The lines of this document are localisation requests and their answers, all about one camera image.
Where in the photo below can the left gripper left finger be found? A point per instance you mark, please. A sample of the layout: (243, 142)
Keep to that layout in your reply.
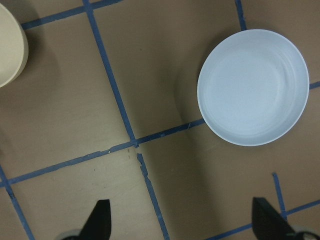
(98, 224)

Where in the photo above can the light blue plate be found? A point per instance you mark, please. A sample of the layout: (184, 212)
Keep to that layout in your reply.
(253, 87)

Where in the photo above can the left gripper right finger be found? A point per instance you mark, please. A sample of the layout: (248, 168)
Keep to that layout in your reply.
(267, 223)

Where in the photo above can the cream small bowl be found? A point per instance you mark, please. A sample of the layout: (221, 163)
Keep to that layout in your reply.
(14, 47)

